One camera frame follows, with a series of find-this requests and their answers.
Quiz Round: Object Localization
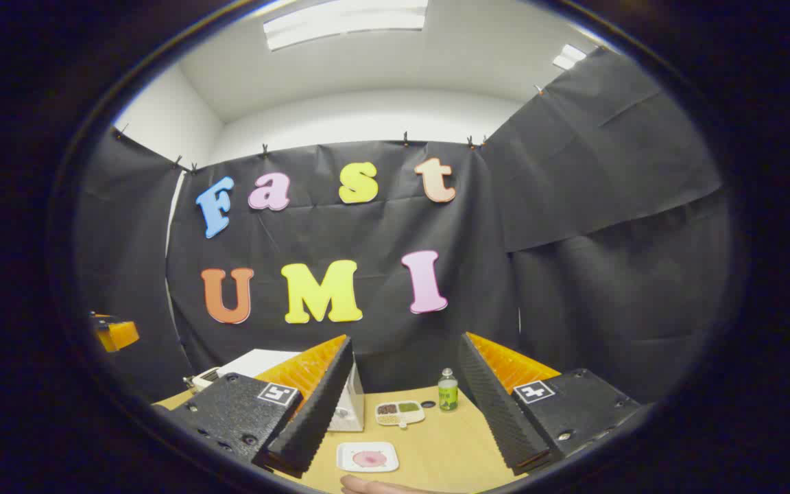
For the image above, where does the green label drink bottle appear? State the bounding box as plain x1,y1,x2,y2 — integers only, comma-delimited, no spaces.
438,368,459,412

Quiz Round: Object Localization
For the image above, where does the small ceiling light panel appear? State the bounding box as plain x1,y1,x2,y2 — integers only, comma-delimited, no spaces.
552,44,587,70

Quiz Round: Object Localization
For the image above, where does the white microwave oven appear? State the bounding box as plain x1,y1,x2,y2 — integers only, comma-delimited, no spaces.
217,349,366,433

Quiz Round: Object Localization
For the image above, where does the white toaster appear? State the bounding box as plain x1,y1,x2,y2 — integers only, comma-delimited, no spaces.
184,368,223,393

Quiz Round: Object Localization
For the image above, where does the large ceiling light panel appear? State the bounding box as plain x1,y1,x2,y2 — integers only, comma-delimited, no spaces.
263,0,429,51

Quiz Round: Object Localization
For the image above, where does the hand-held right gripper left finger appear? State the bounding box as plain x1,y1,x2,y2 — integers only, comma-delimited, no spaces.
155,334,356,480

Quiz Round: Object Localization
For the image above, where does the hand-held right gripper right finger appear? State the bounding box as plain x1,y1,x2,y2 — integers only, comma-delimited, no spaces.
459,332,645,475

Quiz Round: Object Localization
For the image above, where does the white divided bean dish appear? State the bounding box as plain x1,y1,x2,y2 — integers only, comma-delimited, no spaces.
375,401,426,430

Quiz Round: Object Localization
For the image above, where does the white food tray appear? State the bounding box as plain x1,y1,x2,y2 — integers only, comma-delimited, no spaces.
337,441,400,473

